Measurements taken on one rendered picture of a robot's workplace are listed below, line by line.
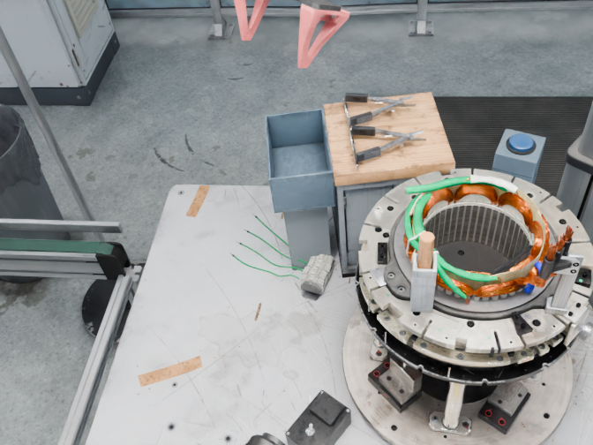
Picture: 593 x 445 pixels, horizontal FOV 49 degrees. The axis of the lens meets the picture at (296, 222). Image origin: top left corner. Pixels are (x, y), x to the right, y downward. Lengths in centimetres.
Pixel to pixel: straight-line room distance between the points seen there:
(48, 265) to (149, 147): 139
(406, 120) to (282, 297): 41
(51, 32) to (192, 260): 181
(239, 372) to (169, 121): 192
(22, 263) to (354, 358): 80
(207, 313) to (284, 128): 38
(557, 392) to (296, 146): 63
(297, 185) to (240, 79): 206
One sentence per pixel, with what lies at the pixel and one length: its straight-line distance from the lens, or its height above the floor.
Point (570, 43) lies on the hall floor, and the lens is 336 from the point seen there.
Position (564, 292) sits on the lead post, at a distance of 87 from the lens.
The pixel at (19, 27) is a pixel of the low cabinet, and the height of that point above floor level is 42.
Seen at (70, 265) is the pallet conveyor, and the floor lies 72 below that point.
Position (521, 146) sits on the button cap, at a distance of 118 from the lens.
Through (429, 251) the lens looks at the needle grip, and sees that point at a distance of 79.
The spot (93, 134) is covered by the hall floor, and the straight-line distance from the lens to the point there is 305.
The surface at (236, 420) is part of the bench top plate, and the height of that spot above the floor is 78.
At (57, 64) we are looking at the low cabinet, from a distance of 311.
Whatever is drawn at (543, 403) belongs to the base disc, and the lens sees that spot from 117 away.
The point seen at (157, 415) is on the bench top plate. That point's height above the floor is 78.
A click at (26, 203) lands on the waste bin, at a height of 35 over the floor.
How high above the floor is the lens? 183
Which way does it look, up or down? 49 degrees down
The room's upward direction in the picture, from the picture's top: 8 degrees counter-clockwise
